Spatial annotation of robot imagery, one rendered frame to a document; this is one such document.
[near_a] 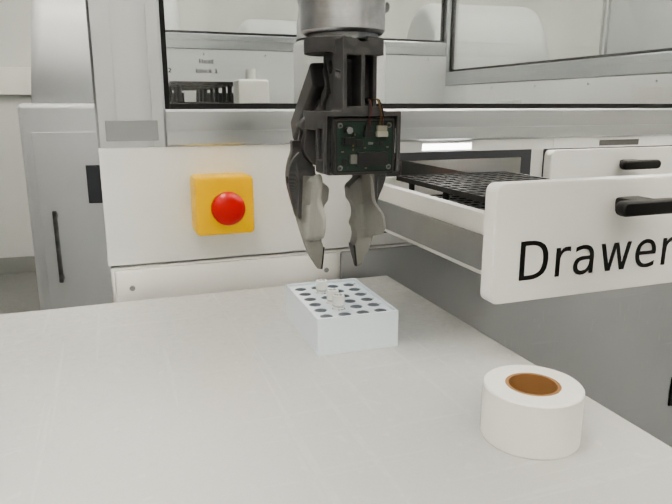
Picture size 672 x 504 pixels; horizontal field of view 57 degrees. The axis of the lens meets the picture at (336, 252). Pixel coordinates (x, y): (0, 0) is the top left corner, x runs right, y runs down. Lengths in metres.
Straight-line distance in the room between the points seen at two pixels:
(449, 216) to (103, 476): 0.41
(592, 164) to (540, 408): 0.66
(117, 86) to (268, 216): 0.24
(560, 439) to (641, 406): 0.86
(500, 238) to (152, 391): 0.33
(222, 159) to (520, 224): 0.40
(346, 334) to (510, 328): 0.49
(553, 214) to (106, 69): 0.52
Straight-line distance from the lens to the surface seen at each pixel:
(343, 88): 0.53
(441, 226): 0.68
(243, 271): 0.84
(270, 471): 0.43
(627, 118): 1.11
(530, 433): 0.45
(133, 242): 0.81
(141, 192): 0.80
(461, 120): 0.92
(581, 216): 0.62
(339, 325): 0.60
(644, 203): 0.62
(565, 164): 1.02
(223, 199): 0.74
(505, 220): 0.57
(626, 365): 1.24
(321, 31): 0.56
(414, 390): 0.54
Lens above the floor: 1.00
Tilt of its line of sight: 13 degrees down
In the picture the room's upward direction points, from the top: straight up
